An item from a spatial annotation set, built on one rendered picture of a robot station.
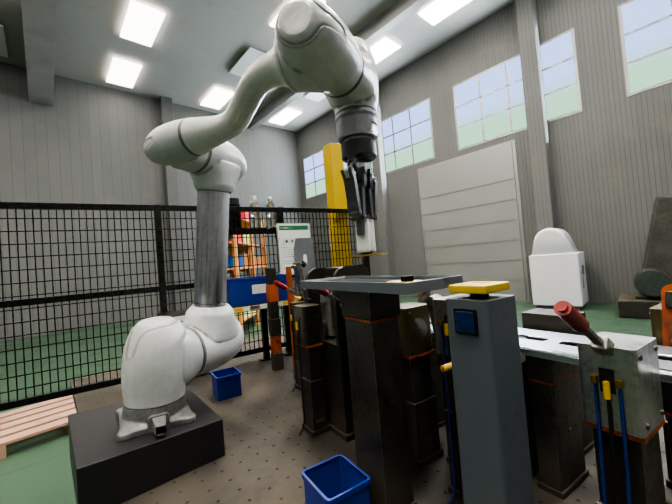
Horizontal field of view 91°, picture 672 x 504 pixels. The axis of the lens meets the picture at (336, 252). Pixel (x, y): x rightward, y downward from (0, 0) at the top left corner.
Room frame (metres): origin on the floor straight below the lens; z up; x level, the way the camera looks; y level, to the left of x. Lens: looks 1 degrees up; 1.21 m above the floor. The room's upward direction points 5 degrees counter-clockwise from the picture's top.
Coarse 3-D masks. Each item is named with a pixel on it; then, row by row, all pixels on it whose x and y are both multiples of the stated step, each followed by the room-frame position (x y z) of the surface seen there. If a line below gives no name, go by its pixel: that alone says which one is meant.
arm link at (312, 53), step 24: (312, 0) 0.49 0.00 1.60; (288, 24) 0.49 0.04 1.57; (312, 24) 0.48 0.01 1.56; (336, 24) 0.51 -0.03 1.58; (288, 48) 0.51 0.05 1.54; (312, 48) 0.50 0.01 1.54; (336, 48) 0.52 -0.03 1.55; (264, 72) 0.60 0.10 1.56; (288, 72) 0.56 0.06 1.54; (312, 72) 0.54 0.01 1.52; (336, 72) 0.56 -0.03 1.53; (360, 72) 0.61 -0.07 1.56; (240, 96) 0.68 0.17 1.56; (192, 120) 0.86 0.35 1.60; (216, 120) 0.82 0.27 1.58; (240, 120) 0.76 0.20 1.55; (192, 144) 0.87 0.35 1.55; (216, 144) 0.87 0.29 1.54
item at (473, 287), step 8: (456, 288) 0.48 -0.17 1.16; (464, 288) 0.47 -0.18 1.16; (472, 288) 0.46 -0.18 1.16; (480, 288) 0.45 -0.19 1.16; (488, 288) 0.45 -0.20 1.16; (496, 288) 0.46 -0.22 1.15; (504, 288) 0.47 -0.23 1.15; (472, 296) 0.48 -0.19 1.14; (480, 296) 0.47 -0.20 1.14; (488, 296) 0.47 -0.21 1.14
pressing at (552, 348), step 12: (432, 336) 0.88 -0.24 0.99; (528, 336) 0.78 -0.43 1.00; (540, 336) 0.76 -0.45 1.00; (552, 336) 0.75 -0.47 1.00; (564, 336) 0.74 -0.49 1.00; (576, 336) 0.74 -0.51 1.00; (528, 348) 0.67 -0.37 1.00; (540, 348) 0.66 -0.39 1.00; (552, 348) 0.67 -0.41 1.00; (564, 348) 0.66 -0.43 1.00; (576, 348) 0.65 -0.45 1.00; (660, 348) 0.62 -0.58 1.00; (564, 360) 0.62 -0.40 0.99; (576, 360) 0.60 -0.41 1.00; (660, 360) 0.56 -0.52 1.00; (660, 372) 0.51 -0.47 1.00
